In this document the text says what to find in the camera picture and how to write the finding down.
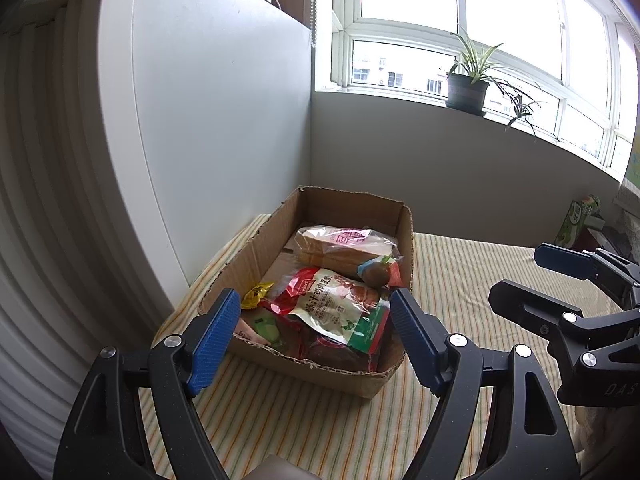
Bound red-ended dried fruit packet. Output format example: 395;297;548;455
272;327;388;373

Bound brown cardboard box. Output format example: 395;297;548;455
196;186;416;400

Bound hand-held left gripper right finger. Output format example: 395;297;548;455
389;287;581;480

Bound wall map poster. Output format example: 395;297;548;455
620;125;640;196

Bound striped cloth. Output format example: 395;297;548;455
135;212;631;480

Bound white red green meat packet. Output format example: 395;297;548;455
262;267;392;353

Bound white lace cloth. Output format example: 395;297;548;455
612;195;640;256

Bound small pink packet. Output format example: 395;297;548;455
234;319;271;346

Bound small yellow packet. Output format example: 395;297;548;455
241;281;275;310

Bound white framed window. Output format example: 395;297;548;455
330;0;636;171

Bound green candy packet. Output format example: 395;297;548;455
251;316;281;345

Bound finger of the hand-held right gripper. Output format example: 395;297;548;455
488;280;626;382
533;242;640;307

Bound white wardrobe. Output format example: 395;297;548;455
97;0;316;301

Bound round jelly snack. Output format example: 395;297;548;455
357;255;403;288

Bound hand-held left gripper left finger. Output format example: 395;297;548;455
52;288;242;480

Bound green carton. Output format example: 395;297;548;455
557;195;606;248

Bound white slatted panel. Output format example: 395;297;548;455
0;0;166;461

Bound dark wooden cabinet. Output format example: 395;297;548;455
582;225;626;256

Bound potted spider plant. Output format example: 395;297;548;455
445;27;546;136

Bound clear bread packet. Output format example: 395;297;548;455
294;225;401;273

